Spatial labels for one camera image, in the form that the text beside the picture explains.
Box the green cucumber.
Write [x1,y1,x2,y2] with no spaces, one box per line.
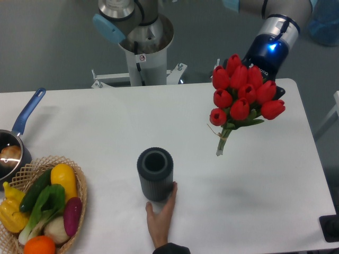
[19,168,52,213]

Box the blue handled saucepan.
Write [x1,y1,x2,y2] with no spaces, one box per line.
[1,88,46,183]

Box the yellow squash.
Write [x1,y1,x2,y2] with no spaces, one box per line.
[51,164,77,203]

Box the blue plastic covered object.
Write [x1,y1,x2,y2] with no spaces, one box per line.
[308,0,338,47]

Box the white frame at right edge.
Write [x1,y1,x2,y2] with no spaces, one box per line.
[313,91,338,142]

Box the yellow bell pepper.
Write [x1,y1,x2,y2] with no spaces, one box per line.
[1,182,30,233]

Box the red tulip bouquet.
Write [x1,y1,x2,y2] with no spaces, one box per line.
[209,54,286,156]

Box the bare human hand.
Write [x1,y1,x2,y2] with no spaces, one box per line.
[145,182,177,249]

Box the dark sleeve forearm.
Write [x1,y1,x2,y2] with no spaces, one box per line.
[153,243,191,254]

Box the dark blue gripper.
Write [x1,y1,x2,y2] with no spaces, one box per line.
[241,34,289,101]

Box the black device at table edge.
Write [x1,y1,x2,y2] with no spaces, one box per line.
[319,215,338,242]

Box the purple eggplant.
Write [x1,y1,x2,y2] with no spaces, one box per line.
[63,197,83,237]

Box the orange fruit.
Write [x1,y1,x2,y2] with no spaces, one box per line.
[23,235,56,254]

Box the woven wicker basket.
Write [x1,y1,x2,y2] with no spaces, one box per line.
[9,156,87,253]

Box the green bok choy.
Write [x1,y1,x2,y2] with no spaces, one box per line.
[19,184,65,245]

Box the bread roll in saucepan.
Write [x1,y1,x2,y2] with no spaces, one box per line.
[1,146,21,169]

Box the dark grey ribbed vase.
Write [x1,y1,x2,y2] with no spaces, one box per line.
[137,147,174,202]

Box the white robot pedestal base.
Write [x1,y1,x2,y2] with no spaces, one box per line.
[93,14,188,86]

